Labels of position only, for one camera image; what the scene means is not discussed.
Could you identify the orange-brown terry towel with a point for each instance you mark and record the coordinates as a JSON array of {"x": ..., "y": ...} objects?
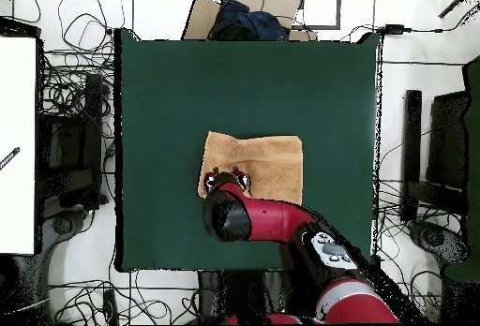
[{"x": 270, "y": 161}]

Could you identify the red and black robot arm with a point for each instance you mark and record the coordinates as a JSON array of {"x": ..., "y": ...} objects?
[{"x": 277, "y": 217}]

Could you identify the black flat panel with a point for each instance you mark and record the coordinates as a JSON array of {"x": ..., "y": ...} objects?
[{"x": 448, "y": 138}]

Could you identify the white flat panel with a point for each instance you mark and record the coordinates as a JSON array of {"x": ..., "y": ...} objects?
[{"x": 18, "y": 116}]

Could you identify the dark green table cloth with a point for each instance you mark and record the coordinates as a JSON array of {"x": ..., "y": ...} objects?
[{"x": 168, "y": 78}]

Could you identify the dark blue garment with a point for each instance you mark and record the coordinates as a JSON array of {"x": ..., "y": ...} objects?
[{"x": 251, "y": 22}]

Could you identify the brown cardboard box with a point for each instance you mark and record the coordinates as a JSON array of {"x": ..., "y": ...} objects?
[{"x": 202, "y": 18}]

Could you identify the black equipment stand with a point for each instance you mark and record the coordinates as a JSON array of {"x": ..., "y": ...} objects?
[{"x": 75, "y": 146}]

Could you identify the grey round base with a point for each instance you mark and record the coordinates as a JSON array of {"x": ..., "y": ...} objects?
[
  {"x": 63, "y": 225},
  {"x": 431, "y": 236}
]

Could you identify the black power adapter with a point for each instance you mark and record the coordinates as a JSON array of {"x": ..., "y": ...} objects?
[{"x": 393, "y": 29}]

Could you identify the black tripod leg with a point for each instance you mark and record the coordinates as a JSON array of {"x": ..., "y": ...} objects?
[{"x": 455, "y": 2}]

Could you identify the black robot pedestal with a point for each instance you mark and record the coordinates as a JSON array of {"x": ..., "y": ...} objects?
[{"x": 240, "y": 292}]

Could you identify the black rectangular frame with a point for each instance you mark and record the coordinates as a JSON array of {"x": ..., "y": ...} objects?
[{"x": 315, "y": 27}]

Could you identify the black upright post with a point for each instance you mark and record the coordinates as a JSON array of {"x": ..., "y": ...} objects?
[{"x": 412, "y": 135}]

